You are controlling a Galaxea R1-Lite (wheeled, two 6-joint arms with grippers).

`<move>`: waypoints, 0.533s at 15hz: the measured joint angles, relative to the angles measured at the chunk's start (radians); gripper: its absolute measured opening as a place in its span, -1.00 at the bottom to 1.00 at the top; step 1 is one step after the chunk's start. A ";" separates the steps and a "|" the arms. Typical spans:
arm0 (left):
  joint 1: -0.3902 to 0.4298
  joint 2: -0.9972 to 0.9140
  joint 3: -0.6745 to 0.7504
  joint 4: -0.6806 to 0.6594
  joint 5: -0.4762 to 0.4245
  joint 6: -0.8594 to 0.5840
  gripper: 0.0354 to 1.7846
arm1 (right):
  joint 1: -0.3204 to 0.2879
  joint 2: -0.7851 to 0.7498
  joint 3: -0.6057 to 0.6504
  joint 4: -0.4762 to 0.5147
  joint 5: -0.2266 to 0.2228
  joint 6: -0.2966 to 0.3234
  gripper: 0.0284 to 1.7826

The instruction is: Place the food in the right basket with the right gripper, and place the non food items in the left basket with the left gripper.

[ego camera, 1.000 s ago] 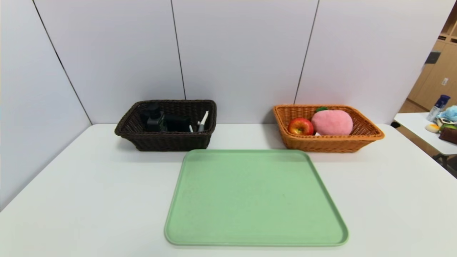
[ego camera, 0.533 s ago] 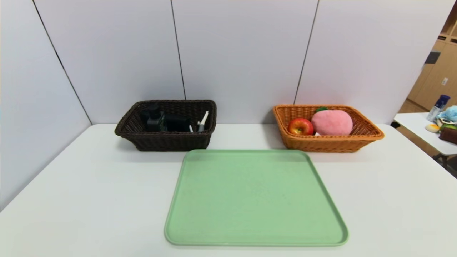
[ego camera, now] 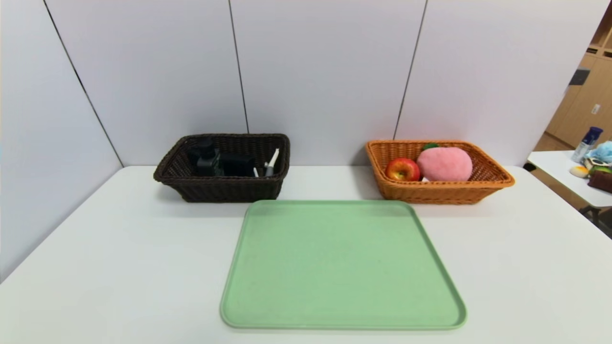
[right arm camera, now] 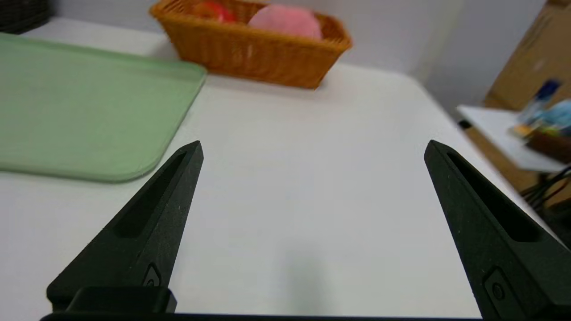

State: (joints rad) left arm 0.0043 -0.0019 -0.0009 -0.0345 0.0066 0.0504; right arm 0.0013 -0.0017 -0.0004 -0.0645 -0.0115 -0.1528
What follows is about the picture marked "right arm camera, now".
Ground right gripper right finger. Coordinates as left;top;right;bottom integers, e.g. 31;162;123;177
423;139;571;321

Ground light blue plush toy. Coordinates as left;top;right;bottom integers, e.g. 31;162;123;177
537;99;571;131

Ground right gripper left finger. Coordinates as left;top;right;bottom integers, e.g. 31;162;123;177
46;140;205;313

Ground clear bottle blue cap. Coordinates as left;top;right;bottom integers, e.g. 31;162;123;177
517;79;562;126

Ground orange wicker basket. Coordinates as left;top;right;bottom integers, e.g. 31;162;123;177
149;0;353;90

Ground wooden cabinet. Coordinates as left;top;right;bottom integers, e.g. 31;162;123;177
485;0;571;112

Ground red apple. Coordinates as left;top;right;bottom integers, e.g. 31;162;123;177
192;0;238;24

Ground white side table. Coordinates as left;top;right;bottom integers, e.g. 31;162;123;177
457;104;571;173

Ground dark brown wicker basket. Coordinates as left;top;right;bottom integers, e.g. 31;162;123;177
0;0;52;35

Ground dark red pouch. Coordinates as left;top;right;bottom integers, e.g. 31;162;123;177
525;130;571;164

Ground black floor cables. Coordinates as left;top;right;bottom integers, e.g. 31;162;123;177
519;164;571;212

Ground pink plush peach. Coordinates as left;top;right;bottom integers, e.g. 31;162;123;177
247;4;323;41

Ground light green plastic tray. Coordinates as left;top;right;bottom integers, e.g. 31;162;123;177
0;32;207;184

